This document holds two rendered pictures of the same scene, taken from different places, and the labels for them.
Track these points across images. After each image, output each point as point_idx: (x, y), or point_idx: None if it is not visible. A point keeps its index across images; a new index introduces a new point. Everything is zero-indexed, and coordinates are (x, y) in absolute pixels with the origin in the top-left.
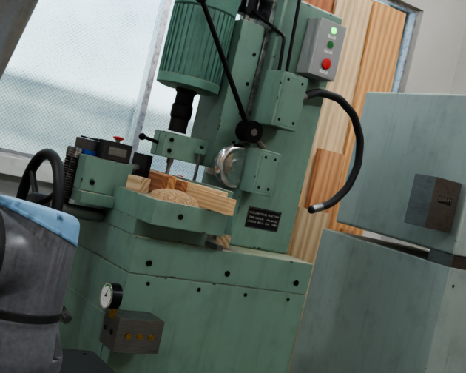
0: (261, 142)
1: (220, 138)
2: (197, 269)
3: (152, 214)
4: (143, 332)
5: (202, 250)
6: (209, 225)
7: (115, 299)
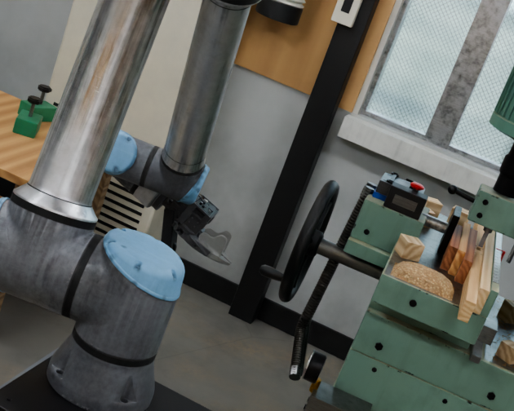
0: None
1: None
2: (446, 375)
3: (375, 289)
4: None
5: (457, 354)
6: (454, 325)
7: (309, 372)
